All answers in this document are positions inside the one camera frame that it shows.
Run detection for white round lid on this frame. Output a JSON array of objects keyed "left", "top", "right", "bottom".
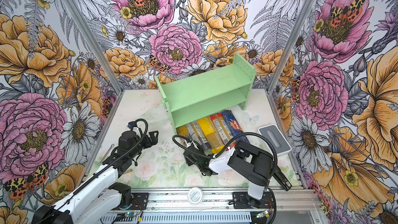
[{"left": 187, "top": 187, "right": 204, "bottom": 205}]

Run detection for clear white-label spaghetti bag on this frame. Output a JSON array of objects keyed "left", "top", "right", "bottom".
[{"left": 186, "top": 121, "right": 210, "bottom": 150}]

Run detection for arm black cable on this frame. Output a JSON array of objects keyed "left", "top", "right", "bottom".
[
  {"left": 74, "top": 118, "right": 149, "bottom": 194},
  {"left": 171, "top": 132, "right": 278, "bottom": 224}
]

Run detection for green wooden shelf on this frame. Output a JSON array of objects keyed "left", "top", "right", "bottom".
[{"left": 155, "top": 54, "right": 257, "bottom": 129}]

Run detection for blue Barilla spaghetti box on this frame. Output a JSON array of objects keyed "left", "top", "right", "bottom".
[{"left": 221, "top": 110, "right": 243, "bottom": 137}]

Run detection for yellow spaghetti bag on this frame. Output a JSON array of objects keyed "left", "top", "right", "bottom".
[{"left": 197, "top": 117, "right": 224, "bottom": 154}]

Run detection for blue-bottom Arko spaghetti bag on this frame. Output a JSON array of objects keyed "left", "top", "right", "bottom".
[{"left": 176, "top": 125, "right": 193, "bottom": 147}]

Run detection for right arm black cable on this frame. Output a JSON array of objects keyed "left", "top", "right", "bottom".
[{"left": 171, "top": 132, "right": 278, "bottom": 224}]

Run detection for small wooden stick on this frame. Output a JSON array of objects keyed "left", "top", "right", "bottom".
[{"left": 100, "top": 144, "right": 115, "bottom": 165}]

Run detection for red spaghetti bag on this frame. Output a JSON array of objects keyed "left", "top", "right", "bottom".
[{"left": 210, "top": 113, "right": 233, "bottom": 144}]

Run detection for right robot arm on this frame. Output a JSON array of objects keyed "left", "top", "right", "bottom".
[{"left": 183, "top": 142, "right": 278, "bottom": 208}]

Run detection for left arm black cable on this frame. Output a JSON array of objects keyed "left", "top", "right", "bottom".
[{"left": 74, "top": 118, "right": 149, "bottom": 194}]

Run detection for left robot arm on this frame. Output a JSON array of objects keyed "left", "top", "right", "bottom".
[{"left": 32, "top": 130, "right": 159, "bottom": 224}]

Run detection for white vented cable duct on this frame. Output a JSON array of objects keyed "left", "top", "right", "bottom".
[{"left": 116, "top": 212, "right": 252, "bottom": 224}]

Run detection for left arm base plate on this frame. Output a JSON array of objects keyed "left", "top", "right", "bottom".
[{"left": 126, "top": 192, "right": 149, "bottom": 211}]

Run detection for aluminium front rail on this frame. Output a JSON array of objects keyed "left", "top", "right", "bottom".
[{"left": 132, "top": 187, "right": 321, "bottom": 213}]

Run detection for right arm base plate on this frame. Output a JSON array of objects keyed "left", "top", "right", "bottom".
[{"left": 231, "top": 191, "right": 276, "bottom": 209}]

